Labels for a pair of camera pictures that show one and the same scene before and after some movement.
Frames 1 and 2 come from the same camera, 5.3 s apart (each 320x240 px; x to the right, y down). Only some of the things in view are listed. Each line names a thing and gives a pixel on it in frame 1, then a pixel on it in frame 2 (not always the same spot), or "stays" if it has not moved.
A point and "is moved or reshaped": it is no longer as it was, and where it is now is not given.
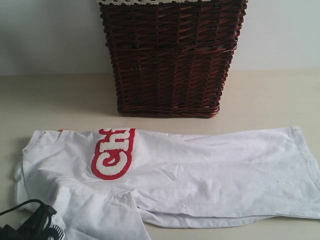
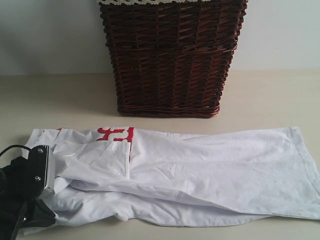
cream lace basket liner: (145, 2) stays
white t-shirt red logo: (112, 184) is moved or reshaped
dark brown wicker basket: (171, 58) stays
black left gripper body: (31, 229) → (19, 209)
